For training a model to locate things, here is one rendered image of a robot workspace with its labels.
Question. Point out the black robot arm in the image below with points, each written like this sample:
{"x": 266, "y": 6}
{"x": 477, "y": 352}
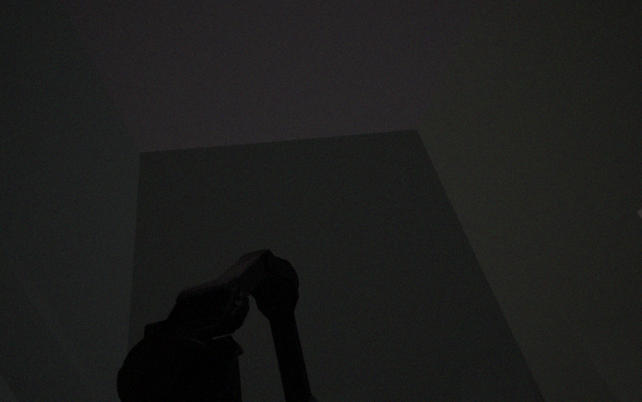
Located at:
{"x": 178, "y": 361}

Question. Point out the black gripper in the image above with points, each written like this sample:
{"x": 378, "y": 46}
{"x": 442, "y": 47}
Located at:
{"x": 238, "y": 399}

